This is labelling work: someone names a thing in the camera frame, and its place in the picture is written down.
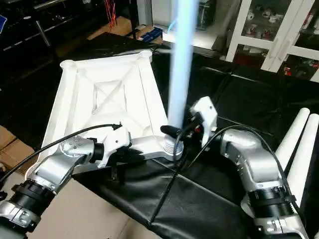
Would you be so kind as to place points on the white plastic table leg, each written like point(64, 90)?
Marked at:
point(182, 64)
point(294, 134)
point(305, 159)

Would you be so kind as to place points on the white plastic table top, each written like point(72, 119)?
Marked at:
point(99, 94)

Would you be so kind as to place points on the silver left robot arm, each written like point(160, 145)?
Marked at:
point(55, 172)

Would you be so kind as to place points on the black work mat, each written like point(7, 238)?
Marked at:
point(239, 99)

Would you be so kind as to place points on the small blue box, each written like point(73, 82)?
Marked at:
point(150, 34)

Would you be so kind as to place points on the light blue hanger hook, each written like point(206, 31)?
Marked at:
point(172, 25)

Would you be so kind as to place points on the cardboard box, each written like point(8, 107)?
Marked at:
point(112, 29)

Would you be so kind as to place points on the white drawer cabinet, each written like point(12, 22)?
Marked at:
point(279, 35)

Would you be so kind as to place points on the blue bag on shelf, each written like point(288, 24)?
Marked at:
point(2, 21)

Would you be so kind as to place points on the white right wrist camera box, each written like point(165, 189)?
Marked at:
point(207, 117)

